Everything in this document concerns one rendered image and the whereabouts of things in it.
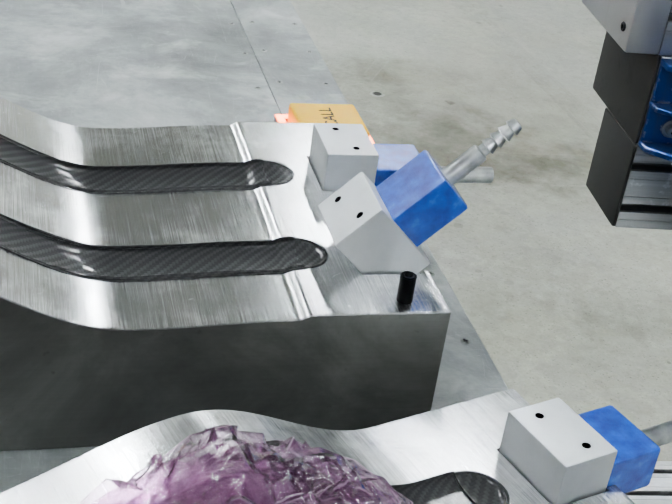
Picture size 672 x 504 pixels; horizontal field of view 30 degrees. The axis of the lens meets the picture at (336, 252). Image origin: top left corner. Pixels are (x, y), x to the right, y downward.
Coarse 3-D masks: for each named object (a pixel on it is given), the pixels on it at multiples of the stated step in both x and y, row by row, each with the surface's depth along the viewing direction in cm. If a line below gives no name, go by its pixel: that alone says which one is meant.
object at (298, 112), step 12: (300, 108) 110; (312, 108) 110; (324, 108) 111; (336, 108) 111; (348, 108) 111; (288, 120) 111; (300, 120) 108; (312, 120) 108; (324, 120) 109; (336, 120) 109; (348, 120) 109; (360, 120) 110
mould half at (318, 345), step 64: (0, 128) 84; (64, 128) 90; (128, 128) 92; (192, 128) 92; (256, 128) 93; (0, 192) 76; (64, 192) 81; (192, 192) 84; (256, 192) 85; (320, 192) 85; (0, 256) 70; (0, 320) 68; (64, 320) 69; (128, 320) 71; (192, 320) 71; (256, 320) 72; (320, 320) 72; (384, 320) 74; (448, 320) 75; (0, 384) 70; (64, 384) 71; (128, 384) 72; (192, 384) 73; (256, 384) 74; (320, 384) 75; (384, 384) 76; (0, 448) 72
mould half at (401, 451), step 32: (192, 416) 62; (224, 416) 62; (256, 416) 64; (416, 416) 71; (448, 416) 71; (480, 416) 72; (96, 448) 60; (128, 448) 60; (160, 448) 60; (352, 448) 67; (384, 448) 68; (416, 448) 68; (448, 448) 69; (480, 448) 69; (32, 480) 59; (64, 480) 58; (96, 480) 58; (416, 480) 66; (512, 480) 67
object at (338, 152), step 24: (312, 144) 89; (336, 144) 86; (360, 144) 86; (384, 144) 90; (408, 144) 91; (312, 168) 89; (336, 168) 85; (360, 168) 86; (384, 168) 87; (480, 168) 90
